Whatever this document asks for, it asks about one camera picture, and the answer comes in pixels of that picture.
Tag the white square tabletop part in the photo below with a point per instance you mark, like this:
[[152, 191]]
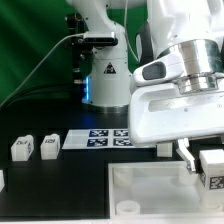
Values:
[[161, 192]]

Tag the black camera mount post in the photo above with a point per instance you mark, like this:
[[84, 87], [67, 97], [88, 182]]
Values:
[[80, 51]]

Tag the white sheet with markers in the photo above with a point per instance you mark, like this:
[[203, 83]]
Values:
[[78, 139]]

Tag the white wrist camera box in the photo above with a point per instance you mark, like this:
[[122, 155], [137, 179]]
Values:
[[162, 70]]

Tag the white block left edge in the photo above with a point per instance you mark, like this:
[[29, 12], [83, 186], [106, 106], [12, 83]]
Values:
[[2, 182]]

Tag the black camera on mount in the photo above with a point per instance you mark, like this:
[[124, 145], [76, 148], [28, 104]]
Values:
[[98, 39]]

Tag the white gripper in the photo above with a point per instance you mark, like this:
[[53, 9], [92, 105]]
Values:
[[161, 114]]

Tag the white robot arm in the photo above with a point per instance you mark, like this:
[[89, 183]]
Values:
[[192, 28]]

